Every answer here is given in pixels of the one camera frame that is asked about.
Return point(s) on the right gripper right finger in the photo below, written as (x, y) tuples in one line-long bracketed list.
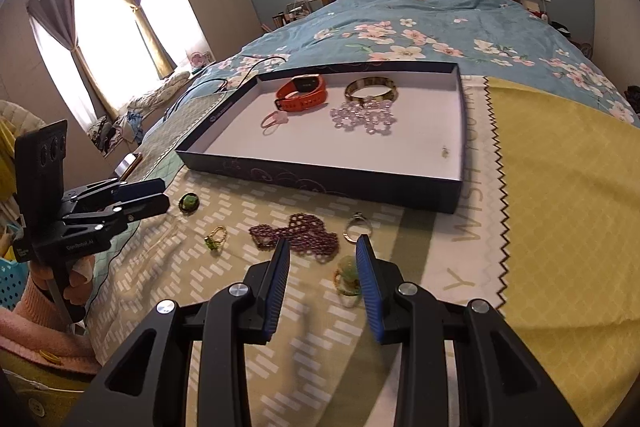
[(469, 349)]

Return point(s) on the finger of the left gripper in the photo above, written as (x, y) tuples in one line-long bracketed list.
[(122, 211), (131, 191)]

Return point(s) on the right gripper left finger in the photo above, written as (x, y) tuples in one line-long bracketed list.
[(146, 380)]

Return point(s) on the orange smart watch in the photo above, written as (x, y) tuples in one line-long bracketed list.
[(301, 93)]

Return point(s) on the tortoiseshell bangle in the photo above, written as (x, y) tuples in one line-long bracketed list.
[(371, 89)]

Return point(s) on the left pink sleeve forearm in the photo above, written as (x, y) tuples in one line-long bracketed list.
[(33, 331)]

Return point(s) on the left hand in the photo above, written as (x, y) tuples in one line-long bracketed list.
[(80, 279)]

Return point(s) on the clothes on window seat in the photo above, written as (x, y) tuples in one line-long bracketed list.
[(105, 133)]

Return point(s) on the pink small fan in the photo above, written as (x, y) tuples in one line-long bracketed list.
[(200, 59)]

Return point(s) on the left purple yellow curtain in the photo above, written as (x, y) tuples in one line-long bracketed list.
[(54, 25)]

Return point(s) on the cluttered left nightstand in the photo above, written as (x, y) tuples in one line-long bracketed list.
[(296, 10)]

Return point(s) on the dark blue shallow box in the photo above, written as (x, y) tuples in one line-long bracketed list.
[(418, 162)]

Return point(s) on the blue floral duvet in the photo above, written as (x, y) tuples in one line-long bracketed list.
[(496, 38)]

